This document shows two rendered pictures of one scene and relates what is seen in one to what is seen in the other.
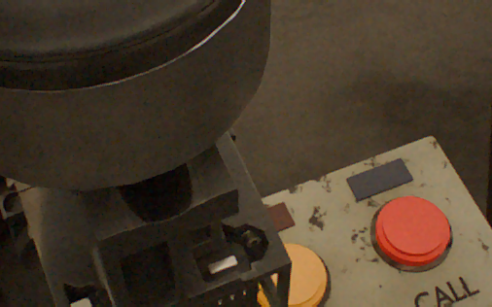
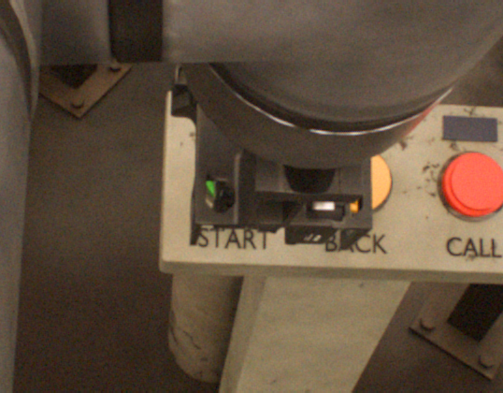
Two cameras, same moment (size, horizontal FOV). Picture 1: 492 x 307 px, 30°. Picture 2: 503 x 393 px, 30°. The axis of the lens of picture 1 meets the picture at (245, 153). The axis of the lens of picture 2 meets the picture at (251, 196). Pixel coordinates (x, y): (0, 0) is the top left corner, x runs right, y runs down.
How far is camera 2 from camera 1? 0.11 m
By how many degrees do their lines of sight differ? 17
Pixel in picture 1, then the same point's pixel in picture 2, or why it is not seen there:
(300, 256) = (375, 167)
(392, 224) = (461, 174)
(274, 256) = (362, 219)
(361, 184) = (452, 125)
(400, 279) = (445, 219)
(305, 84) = not seen: outside the picture
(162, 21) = (371, 120)
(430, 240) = (484, 200)
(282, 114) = not seen: outside the picture
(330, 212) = (416, 138)
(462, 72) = not seen: outside the picture
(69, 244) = (222, 143)
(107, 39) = (332, 118)
